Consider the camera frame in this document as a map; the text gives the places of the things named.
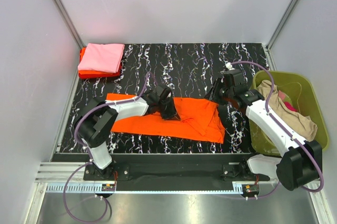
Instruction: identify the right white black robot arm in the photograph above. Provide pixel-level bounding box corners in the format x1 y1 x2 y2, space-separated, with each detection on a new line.
205 77 324 191

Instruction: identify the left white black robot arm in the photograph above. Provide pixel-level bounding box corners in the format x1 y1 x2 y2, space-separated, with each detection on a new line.
74 85 180 180

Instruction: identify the black marble pattern mat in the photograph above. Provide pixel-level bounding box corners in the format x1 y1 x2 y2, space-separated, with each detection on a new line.
60 43 268 154

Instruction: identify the pink garment in basket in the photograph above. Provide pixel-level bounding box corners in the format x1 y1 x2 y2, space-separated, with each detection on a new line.
278 90 291 103

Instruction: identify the magenta garment in basket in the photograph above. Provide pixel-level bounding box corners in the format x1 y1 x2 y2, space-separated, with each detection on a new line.
284 101 297 112

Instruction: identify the olive green plastic basket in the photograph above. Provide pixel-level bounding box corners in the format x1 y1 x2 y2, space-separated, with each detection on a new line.
251 71 330 150

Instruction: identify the folded pink t shirt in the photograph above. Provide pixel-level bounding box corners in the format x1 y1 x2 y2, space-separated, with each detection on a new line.
78 43 125 74

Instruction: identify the beige garment in basket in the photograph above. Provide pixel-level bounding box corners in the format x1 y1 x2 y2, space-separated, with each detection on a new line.
268 85 318 141

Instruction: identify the folded red orange t shirt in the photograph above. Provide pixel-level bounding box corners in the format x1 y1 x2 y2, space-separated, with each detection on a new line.
78 47 122 79

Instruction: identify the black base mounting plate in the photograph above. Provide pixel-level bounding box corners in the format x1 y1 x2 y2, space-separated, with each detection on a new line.
84 154 269 193

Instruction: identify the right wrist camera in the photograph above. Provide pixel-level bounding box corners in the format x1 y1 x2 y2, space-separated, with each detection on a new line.
223 63 244 87

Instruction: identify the white slotted cable duct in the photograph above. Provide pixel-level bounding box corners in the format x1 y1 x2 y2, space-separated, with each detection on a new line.
46 183 115 194

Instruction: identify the right aluminium frame post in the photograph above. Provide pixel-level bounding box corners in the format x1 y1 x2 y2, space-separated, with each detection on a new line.
265 0 300 51

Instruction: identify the aluminium frame post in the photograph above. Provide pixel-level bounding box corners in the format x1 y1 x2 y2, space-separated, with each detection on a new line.
265 0 300 51
52 0 85 48

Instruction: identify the left aluminium frame post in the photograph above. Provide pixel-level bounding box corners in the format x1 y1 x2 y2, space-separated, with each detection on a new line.
52 0 85 48

